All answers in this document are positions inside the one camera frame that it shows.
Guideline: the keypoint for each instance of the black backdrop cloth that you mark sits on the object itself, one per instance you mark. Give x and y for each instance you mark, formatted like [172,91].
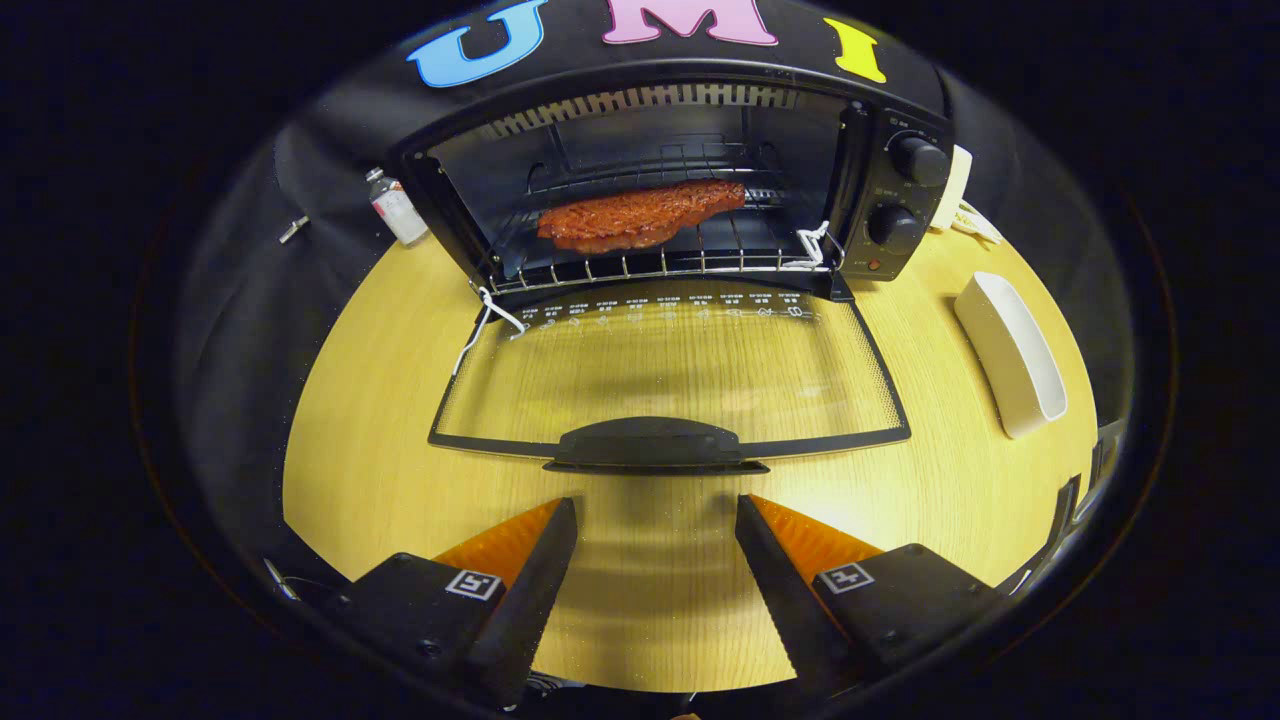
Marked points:
[260,330]

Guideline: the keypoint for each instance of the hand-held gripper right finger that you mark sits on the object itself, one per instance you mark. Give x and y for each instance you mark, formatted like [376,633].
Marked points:
[785,610]

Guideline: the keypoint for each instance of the small clear bottle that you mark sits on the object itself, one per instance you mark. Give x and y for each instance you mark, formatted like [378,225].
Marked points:
[400,212]

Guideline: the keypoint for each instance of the black toaster oven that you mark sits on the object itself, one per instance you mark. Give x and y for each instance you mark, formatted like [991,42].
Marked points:
[650,445]

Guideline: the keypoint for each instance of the red steak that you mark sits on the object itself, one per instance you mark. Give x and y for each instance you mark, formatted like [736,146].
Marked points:
[640,215]

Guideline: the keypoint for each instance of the white rectangular tray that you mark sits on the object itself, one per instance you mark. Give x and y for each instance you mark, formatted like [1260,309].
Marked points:
[1010,350]

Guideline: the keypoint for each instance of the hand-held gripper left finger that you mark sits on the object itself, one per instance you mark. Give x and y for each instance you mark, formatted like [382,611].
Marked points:
[525,605]

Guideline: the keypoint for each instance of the white toaster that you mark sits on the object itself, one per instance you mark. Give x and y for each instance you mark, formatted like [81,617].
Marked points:
[955,185]

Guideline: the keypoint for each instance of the silver metal clip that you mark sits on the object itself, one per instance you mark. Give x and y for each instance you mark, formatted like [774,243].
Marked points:
[293,229]

